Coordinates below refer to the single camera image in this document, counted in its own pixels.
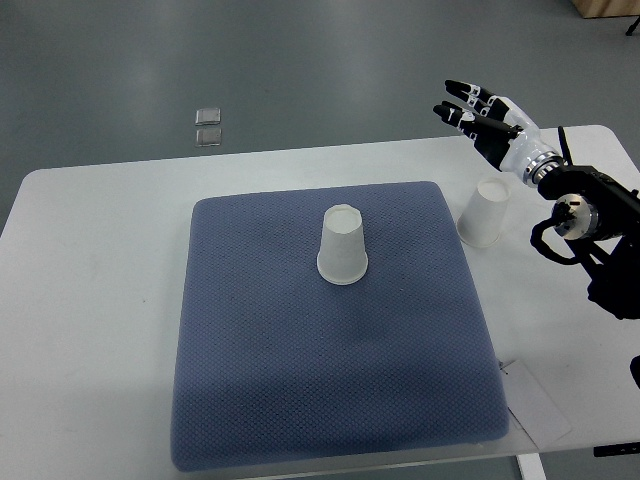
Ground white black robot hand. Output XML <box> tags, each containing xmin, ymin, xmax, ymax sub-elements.
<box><xmin>433</xmin><ymin>80</ymin><xmax>563</xmax><ymax>187</ymax></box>

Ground upper metal floor plate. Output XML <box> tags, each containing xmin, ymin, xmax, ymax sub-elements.
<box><xmin>195</xmin><ymin>107</ymin><xmax>221</xmax><ymax>125</ymax></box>

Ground black tripod leg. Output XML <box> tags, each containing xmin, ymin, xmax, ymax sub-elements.
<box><xmin>625</xmin><ymin>17</ymin><xmax>640</xmax><ymax>36</ymax></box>

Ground black table control panel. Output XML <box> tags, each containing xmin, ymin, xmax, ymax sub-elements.
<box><xmin>593</xmin><ymin>442</ymin><xmax>640</xmax><ymax>458</ymax></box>

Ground white table leg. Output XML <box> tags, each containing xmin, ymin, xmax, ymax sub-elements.
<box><xmin>516</xmin><ymin>453</ymin><xmax>547</xmax><ymax>480</ymax></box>

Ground white paper tag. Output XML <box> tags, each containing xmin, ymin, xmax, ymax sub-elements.
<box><xmin>500</xmin><ymin>360</ymin><xmax>572</xmax><ymax>449</ymax></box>

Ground blue textured cushion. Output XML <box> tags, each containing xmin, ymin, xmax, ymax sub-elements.
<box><xmin>171</xmin><ymin>181</ymin><xmax>509</xmax><ymax>472</ymax></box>

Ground white paper cup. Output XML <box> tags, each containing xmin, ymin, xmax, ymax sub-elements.
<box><xmin>456</xmin><ymin>177</ymin><xmax>511</xmax><ymax>248</ymax></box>
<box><xmin>316</xmin><ymin>204</ymin><xmax>368</xmax><ymax>286</ymax></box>

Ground wooden box corner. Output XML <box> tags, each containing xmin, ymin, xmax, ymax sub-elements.
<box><xmin>571</xmin><ymin>0</ymin><xmax>639</xmax><ymax>19</ymax></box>

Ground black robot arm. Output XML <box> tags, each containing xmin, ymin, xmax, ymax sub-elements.
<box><xmin>530</xmin><ymin>128</ymin><xmax>639</xmax><ymax>320</ymax></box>

